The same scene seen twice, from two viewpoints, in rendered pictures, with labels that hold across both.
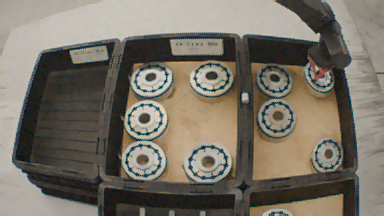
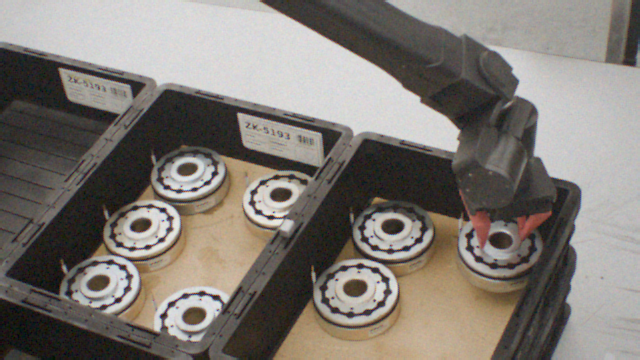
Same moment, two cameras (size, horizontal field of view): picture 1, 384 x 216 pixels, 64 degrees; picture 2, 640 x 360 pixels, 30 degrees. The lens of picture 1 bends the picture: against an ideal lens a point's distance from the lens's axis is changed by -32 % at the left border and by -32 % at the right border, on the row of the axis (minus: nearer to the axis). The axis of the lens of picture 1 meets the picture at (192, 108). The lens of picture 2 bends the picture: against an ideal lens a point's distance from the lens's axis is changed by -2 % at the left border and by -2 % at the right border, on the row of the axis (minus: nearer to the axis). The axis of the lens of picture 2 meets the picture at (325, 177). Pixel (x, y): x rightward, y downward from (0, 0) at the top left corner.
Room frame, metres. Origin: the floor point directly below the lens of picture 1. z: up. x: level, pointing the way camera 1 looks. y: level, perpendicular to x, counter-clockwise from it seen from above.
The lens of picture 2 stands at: (-0.40, -0.53, 1.92)
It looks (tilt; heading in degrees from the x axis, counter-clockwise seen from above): 43 degrees down; 22
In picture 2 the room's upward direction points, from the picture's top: 8 degrees counter-clockwise
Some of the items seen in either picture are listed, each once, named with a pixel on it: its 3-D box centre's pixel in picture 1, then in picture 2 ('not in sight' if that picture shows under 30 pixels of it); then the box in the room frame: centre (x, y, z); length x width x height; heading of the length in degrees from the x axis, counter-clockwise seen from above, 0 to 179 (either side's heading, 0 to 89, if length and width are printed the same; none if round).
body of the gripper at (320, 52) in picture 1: (327, 46); (507, 169); (0.57, -0.36, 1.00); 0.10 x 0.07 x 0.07; 118
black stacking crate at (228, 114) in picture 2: (175, 117); (187, 237); (0.52, 0.04, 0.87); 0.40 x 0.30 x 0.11; 170
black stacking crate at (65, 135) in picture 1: (65, 115); (4, 179); (0.57, 0.33, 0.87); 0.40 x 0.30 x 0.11; 170
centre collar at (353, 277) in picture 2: (278, 116); (355, 289); (0.48, -0.19, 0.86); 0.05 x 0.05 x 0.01
